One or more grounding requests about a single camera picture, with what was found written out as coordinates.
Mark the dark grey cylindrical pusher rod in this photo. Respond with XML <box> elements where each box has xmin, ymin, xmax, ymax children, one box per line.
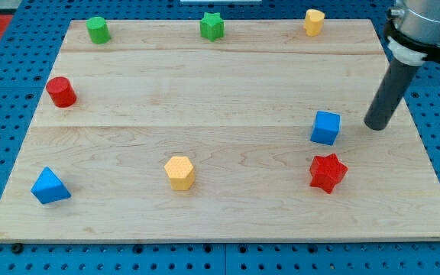
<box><xmin>364</xmin><ymin>58</ymin><xmax>419</xmax><ymax>131</ymax></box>

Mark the blue cube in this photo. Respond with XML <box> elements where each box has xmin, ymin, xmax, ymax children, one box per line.
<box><xmin>310</xmin><ymin>111</ymin><xmax>341</xmax><ymax>146</ymax></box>

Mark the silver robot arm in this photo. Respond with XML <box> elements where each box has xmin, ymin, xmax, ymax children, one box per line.
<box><xmin>364</xmin><ymin>0</ymin><xmax>440</xmax><ymax>131</ymax></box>

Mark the red star block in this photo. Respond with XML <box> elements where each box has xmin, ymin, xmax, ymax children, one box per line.
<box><xmin>309</xmin><ymin>154</ymin><xmax>348</xmax><ymax>194</ymax></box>

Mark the green star block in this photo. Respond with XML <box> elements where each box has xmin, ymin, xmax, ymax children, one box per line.
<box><xmin>199</xmin><ymin>12</ymin><xmax>225</xmax><ymax>41</ymax></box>

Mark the light wooden board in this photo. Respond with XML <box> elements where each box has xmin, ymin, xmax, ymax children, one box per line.
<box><xmin>0</xmin><ymin>19</ymin><xmax>440</xmax><ymax>244</ymax></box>

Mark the yellow hexagon block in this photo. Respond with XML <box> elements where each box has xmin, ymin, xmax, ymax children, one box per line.
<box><xmin>164</xmin><ymin>156</ymin><xmax>196</xmax><ymax>191</ymax></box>

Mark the green cylinder block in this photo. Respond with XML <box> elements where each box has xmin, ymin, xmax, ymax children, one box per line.
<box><xmin>86</xmin><ymin>16</ymin><xmax>111</xmax><ymax>44</ymax></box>

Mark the red cylinder block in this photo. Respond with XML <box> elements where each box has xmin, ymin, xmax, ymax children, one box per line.
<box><xmin>45</xmin><ymin>76</ymin><xmax>77</xmax><ymax>108</ymax></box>

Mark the blue triangle block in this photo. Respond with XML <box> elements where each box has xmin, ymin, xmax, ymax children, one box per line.
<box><xmin>31</xmin><ymin>167</ymin><xmax>72</xmax><ymax>204</ymax></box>

